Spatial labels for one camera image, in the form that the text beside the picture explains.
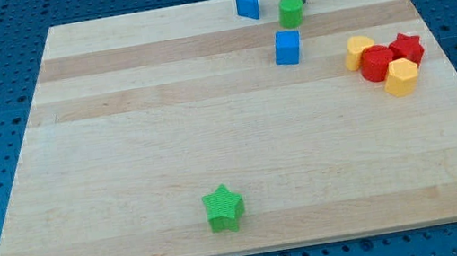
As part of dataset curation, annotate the green cylinder block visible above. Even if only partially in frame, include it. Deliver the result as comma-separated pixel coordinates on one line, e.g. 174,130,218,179
278,0,303,29

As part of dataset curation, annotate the blue cube block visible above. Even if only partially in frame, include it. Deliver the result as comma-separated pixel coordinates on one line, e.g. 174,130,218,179
275,30,300,66

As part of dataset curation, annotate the wooden board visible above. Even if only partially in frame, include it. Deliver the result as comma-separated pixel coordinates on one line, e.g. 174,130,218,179
0,0,457,256

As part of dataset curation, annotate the green star block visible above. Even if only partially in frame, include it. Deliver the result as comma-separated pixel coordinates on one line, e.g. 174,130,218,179
202,184,245,233

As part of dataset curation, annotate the blue triangle block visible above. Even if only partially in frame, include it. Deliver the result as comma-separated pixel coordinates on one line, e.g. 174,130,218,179
235,0,260,20

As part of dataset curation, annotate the yellow heart block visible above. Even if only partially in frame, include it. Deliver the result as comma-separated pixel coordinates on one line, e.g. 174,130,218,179
345,35,374,71

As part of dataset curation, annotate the red cylinder block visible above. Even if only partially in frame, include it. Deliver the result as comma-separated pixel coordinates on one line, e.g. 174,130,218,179
361,45,394,83

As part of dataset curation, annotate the yellow hexagon block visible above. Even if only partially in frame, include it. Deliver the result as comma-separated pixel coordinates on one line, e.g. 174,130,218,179
384,58,419,97

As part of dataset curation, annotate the red star block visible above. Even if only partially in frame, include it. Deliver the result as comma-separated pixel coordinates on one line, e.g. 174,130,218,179
388,33,425,65

